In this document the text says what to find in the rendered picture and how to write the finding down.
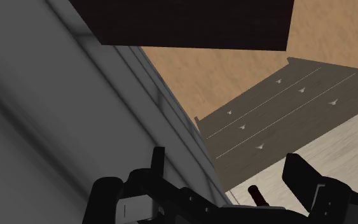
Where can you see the brown chest of drawers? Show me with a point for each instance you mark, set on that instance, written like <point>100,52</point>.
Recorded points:
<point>278,130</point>

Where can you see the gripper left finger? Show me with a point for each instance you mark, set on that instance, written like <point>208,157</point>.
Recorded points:
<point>166,198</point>

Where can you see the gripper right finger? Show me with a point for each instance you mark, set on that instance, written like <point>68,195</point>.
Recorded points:
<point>330,198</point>

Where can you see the dark red cylindrical object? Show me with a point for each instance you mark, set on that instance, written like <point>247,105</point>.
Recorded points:
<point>257,194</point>

